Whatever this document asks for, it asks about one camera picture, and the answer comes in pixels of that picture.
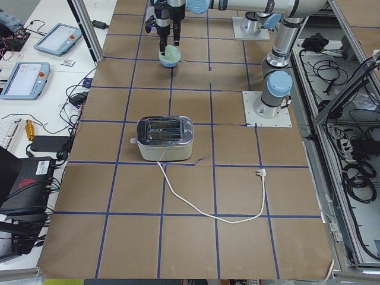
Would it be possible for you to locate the white toaster power cord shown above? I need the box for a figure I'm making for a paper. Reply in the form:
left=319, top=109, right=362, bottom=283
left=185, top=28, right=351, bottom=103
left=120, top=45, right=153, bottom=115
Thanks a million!
left=156, top=160, right=267, bottom=224

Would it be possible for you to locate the aluminium frame post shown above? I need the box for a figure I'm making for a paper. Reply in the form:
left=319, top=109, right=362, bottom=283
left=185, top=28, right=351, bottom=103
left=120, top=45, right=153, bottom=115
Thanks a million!
left=67, top=0, right=103, bottom=63

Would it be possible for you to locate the teach pendant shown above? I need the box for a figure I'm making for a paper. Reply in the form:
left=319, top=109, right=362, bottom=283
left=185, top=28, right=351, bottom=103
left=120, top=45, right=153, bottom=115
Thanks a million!
left=33, top=23, right=82, bottom=56
left=1, top=62, right=50, bottom=100

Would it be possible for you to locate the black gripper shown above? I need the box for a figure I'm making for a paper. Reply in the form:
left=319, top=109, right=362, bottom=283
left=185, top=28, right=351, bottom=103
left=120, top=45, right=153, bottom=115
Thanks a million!
left=145, top=1, right=186, bottom=56

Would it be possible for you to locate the black red computer box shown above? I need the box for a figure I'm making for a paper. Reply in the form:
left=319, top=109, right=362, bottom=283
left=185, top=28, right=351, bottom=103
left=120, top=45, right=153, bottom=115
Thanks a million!
left=1, top=148, right=56, bottom=216

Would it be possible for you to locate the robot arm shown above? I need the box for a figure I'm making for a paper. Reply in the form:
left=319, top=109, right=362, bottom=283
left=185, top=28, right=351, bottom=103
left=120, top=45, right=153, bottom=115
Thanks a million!
left=145, top=1, right=324, bottom=55
left=254, top=17, right=305, bottom=119

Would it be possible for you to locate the black power adapter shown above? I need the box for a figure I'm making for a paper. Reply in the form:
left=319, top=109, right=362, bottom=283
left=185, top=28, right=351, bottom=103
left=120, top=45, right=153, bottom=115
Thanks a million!
left=91, top=20, right=109, bottom=30

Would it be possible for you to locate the green bowl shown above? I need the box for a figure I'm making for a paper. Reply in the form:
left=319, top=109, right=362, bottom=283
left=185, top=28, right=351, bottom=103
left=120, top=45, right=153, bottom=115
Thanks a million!
left=159, top=45, right=181, bottom=61

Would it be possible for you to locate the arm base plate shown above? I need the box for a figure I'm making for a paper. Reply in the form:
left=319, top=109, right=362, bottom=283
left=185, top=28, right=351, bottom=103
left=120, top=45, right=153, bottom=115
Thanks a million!
left=232, top=17, right=270, bottom=42
left=242, top=91, right=292, bottom=128

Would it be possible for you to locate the white keyboard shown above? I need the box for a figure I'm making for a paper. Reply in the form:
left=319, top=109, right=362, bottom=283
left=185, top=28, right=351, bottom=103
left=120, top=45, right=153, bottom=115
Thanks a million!
left=1, top=118, right=26, bottom=151

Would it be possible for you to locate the cream and chrome toaster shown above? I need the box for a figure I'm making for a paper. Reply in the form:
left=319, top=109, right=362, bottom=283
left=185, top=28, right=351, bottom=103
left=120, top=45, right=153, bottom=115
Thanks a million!
left=130, top=116, right=194, bottom=162

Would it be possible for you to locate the blue bowl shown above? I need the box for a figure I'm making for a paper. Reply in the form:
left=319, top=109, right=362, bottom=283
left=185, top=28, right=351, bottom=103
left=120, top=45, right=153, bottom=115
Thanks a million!
left=160, top=58, right=180, bottom=68

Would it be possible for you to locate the teach pendant near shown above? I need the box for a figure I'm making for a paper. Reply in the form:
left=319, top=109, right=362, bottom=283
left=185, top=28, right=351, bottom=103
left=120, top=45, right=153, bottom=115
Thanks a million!
left=1, top=62, right=50, bottom=100

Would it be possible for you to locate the teach pendant far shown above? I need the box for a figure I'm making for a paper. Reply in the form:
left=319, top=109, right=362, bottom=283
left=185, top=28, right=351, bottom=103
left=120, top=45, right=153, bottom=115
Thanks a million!
left=33, top=23, right=82, bottom=56

